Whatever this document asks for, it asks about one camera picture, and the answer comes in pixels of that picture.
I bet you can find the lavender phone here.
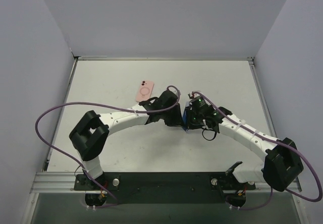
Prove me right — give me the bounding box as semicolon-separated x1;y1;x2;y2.
182;101;190;131

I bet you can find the pink phone case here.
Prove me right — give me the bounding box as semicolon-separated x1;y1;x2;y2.
135;80;154;102

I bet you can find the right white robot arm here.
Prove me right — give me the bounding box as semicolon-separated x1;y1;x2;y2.
183;95;304;192

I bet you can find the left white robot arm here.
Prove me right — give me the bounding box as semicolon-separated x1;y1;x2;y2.
69;89;184;190

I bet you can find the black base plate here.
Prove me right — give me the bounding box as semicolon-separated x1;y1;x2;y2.
74;172;255;206

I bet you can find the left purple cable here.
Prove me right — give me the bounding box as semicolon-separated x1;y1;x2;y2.
35;85;183;209

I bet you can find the purple cable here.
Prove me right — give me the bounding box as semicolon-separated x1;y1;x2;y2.
35;85;183;209
191;90;323;211

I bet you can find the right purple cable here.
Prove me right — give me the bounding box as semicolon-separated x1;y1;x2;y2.
191;90;323;211

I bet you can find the aluminium frame rail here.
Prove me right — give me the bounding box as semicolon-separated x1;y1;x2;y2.
30;57;303;194

